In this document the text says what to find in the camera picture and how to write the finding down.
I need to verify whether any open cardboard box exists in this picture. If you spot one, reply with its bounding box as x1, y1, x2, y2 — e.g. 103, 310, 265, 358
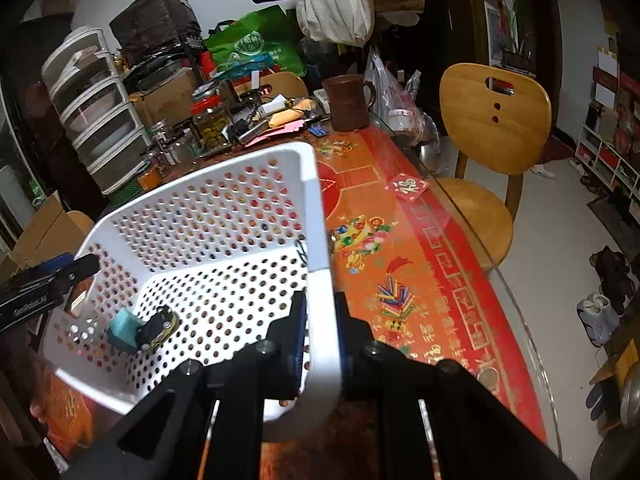
10, 191, 96, 271

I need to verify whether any yellow packet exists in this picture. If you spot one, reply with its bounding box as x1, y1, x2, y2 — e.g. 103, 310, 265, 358
267, 107, 306, 128

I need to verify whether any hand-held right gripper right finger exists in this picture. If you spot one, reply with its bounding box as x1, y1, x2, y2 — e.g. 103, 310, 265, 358
336, 291, 581, 480

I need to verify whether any white perforated plastic basket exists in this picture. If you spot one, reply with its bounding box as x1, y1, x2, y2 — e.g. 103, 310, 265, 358
40, 141, 346, 443

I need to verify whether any wooden chair with holes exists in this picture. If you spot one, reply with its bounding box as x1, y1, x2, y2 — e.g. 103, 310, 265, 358
434, 62, 553, 273

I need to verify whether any black yellow toy car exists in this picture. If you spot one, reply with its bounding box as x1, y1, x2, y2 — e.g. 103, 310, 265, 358
136, 305, 180, 352

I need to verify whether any green shopping bag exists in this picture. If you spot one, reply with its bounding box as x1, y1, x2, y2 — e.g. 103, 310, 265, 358
202, 5, 307, 78

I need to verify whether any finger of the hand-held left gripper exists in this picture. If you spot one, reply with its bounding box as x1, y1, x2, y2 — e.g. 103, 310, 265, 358
52, 254, 101, 295
31, 254, 77, 277

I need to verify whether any glass jar with red lid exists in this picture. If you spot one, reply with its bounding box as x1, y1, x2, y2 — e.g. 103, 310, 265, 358
190, 96, 236, 153

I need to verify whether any beige canvas tote bag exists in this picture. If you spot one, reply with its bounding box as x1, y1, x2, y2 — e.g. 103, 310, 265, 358
286, 0, 376, 47

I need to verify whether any small orange jar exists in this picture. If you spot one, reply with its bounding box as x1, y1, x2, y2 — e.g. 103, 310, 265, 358
136, 160, 163, 191

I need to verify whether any grey shoes pair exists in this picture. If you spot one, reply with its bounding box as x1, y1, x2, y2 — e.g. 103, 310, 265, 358
576, 294, 623, 348

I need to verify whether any glass jar with metal lid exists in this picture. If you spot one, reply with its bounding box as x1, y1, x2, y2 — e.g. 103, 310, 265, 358
149, 120, 173, 157

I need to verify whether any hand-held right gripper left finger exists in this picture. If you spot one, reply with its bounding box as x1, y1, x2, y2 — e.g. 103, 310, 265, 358
65, 291, 307, 480

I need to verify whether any green plastic basket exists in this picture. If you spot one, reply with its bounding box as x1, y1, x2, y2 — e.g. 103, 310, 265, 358
102, 172, 146, 207

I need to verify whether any dark shoes pair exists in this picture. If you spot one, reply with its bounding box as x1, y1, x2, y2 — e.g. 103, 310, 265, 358
590, 246, 633, 301

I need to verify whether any closed cardboard box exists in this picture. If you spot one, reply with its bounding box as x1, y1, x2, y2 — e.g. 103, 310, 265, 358
131, 67, 201, 128

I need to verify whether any black fabric bag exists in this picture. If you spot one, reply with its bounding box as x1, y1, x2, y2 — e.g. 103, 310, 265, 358
109, 0, 203, 63

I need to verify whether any red paper envelope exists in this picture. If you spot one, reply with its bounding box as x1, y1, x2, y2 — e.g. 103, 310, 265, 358
384, 172, 431, 204

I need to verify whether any potted green plant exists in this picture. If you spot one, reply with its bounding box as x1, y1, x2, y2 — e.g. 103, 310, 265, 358
492, 0, 538, 71

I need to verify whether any white stacked drawer unit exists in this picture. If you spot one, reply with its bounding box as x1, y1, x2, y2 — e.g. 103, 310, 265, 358
41, 26, 151, 196

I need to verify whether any round metal lid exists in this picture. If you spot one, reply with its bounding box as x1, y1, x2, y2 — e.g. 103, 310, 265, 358
619, 370, 640, 428

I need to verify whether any white cube shelf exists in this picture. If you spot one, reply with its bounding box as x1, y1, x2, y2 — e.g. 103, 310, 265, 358
572, 50, 640, 196

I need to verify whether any teal small box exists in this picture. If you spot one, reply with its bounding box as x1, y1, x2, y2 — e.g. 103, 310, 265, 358
107, 308, 143, 353

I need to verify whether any clear plastic bag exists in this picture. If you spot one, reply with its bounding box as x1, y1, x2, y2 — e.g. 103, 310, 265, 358
364, 46, 443, 156

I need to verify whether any plain wooden chair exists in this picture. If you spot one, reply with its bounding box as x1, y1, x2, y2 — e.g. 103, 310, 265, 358
250, 71, 309, 101

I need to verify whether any brown ceramic mug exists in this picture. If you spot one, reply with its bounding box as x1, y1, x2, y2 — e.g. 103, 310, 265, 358
321, 74, 377, 132

